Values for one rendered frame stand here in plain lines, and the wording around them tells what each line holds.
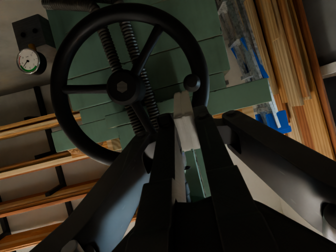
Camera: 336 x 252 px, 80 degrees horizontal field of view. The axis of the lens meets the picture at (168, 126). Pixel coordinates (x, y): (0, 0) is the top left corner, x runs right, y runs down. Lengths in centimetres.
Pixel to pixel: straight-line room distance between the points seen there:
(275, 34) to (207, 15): 137
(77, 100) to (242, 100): 44
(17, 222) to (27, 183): 62
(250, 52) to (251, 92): 88
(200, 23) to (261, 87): 22
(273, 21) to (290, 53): 28
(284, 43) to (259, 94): 141
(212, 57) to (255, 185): 299
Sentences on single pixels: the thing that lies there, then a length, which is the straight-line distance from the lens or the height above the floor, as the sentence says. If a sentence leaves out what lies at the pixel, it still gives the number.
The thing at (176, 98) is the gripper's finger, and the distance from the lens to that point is 19.
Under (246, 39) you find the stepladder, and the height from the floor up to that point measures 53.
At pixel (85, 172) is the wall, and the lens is 332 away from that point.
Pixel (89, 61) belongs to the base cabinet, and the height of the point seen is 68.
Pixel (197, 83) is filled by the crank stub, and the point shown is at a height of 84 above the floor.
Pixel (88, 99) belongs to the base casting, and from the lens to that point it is 60.
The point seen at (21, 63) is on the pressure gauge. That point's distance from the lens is 64.
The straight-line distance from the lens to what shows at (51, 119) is 296.
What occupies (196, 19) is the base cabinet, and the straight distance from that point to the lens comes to 57.
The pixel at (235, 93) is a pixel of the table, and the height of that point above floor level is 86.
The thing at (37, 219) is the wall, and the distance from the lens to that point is 388.
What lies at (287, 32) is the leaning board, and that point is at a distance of 196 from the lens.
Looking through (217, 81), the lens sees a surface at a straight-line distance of 54.
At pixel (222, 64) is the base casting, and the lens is 54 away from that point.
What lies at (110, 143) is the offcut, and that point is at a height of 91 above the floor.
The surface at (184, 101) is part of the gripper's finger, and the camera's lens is 17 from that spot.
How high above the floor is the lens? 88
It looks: 2 degrees up
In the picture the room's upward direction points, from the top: 166 degrees clockwise
